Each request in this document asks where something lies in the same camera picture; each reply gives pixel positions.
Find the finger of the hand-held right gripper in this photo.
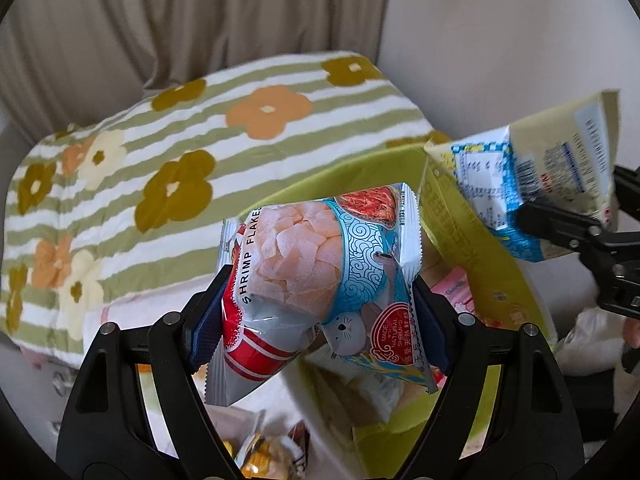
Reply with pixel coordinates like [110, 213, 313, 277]
[515, 197, 617, 261]
[611, 164, 640, 221]

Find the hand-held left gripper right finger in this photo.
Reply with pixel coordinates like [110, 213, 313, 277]
[400, 277, 586, 480]

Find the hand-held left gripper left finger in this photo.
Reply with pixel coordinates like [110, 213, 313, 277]
[56, 262, 242, 480]

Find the pale yellow snack packet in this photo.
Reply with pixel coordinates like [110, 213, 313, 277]
[424, 89, 621, 264]

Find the shrimp chips packet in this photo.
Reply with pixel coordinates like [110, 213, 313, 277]
[204, 182, 441, 407]

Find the pink snack packet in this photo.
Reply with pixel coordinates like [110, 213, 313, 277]
[429, 267, 485, 323]

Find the white pink-patterned sheet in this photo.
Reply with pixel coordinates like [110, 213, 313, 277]
[97, 270, 361, 480]

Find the white plastic bag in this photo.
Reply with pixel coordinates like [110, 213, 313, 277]
[552, 305, 632, 377]

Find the pale translucent snack packet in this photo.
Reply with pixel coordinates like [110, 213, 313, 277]
[304, 340, 432, 427]

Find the dark red snack packet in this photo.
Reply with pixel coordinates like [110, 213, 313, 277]
[286, 421, 312, 463]

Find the green striped floral blanket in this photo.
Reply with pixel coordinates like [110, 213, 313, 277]
[0, 50, 453, 368]

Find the beige curtain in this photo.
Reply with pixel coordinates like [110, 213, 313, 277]
[0, 0, 393, 158]

